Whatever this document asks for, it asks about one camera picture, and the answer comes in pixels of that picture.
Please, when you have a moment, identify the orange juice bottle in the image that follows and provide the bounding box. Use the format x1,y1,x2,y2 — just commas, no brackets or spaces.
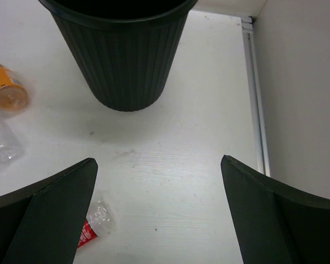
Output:
0,64,29,111

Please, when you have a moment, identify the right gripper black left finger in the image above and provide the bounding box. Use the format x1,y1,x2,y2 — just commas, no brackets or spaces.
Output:
0,158,98,263

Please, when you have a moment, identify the red label water bottle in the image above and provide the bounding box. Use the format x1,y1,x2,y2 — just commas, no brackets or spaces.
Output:
78,192,117,249

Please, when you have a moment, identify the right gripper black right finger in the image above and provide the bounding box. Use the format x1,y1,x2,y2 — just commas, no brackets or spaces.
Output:
221,155,330,263

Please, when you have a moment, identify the clear crushed plastic bottle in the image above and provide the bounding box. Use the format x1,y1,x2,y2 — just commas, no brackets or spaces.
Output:
0,118,24,171

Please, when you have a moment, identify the black ribbed plastic bin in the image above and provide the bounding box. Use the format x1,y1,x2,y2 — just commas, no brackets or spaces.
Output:
42,0,195,112

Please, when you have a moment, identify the aluminium table edge rail right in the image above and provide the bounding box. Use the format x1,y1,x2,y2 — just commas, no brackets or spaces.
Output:
241,16,271,177

